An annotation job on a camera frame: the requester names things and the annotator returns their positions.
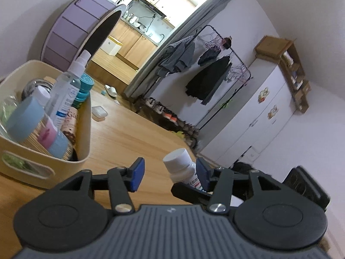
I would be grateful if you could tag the white wardrobe cabinet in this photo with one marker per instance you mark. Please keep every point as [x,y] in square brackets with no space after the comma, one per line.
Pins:
[242,129]

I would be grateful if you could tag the small translucent plastic case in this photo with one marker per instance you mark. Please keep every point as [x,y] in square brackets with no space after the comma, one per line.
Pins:
[99,112]

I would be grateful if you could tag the black hanging garment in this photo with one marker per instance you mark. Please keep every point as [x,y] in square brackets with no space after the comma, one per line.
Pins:
[210,83]

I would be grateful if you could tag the white slipper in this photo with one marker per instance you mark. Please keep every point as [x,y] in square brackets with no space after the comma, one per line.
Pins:
[111,91]

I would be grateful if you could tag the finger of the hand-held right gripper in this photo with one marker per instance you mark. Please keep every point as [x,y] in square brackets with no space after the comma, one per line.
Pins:
[186,192]

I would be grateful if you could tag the cardboard box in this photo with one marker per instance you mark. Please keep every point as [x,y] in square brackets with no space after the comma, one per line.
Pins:
[273,45]

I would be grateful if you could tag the printed paper cone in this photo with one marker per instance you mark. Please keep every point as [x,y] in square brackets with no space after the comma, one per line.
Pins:
[70,118]

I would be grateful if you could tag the dark hanging shorts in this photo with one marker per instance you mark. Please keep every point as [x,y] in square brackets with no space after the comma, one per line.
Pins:
[210,56]

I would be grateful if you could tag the yellow duck toy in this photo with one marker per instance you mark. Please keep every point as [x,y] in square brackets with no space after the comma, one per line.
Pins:
[179,134]

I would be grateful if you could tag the cartoon cabinet sticker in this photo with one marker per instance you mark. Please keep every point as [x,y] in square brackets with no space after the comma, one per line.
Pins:
[273,112]
[264,95]

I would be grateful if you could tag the white foam box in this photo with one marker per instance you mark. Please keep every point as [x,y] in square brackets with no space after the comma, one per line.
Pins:
[111,45]

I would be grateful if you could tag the row of shoes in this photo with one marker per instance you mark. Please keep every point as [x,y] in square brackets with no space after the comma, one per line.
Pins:
[169,116]

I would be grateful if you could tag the clear jar blue lid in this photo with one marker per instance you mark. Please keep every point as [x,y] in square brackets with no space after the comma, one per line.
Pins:
[24,118]

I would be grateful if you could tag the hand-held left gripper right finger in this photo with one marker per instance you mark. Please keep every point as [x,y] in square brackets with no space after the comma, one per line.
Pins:
[202,174]

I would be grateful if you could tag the black clothes rack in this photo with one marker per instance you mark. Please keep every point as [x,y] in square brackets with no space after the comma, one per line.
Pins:
[244,67]

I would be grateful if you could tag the small white pill bottle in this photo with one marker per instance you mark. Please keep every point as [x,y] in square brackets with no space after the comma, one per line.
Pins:
[178,162]

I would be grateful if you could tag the bunch of pink hangers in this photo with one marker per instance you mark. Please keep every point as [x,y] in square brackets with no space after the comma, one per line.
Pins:
[213,41]

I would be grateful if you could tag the grey curtain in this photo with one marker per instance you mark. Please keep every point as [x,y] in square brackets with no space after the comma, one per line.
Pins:
[167,43]

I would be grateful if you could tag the wooden kitchen cabinets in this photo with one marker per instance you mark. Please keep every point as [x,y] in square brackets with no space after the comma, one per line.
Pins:
[134,45]

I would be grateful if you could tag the purple wooden barrel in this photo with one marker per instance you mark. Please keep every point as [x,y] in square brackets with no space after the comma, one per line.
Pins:
[70,27]

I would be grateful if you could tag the grey hanging clothes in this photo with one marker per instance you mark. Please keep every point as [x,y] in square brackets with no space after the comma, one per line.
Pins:
[178,56]

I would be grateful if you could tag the large teal cap bottle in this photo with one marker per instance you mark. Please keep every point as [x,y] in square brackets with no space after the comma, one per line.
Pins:
[86,82]

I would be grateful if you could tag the clear spray bottle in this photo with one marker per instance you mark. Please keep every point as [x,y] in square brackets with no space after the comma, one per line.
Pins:
[64,94]

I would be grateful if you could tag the black wrist gyro ball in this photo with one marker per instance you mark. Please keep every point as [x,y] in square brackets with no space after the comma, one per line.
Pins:
[35,83]

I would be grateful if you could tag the green gum packets plastic bag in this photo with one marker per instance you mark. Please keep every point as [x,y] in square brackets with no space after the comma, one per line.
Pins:
[8,110]

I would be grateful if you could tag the wooden wall shelf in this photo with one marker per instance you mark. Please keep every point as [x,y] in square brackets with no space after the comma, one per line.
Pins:
[296,81]

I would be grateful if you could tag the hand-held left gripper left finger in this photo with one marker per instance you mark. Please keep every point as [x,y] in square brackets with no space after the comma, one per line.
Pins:
[138,172]

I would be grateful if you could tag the cream plastic basket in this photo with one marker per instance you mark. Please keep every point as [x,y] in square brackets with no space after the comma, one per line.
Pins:
[83,140]

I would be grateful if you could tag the white bottle teal label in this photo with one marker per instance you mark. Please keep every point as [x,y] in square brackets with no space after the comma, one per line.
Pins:
[40,93]

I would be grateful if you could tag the bunch of clothes hangers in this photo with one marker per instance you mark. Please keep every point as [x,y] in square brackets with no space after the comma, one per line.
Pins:
[237,74]

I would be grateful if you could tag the black chair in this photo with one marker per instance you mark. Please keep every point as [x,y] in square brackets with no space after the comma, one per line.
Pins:
[307,188]

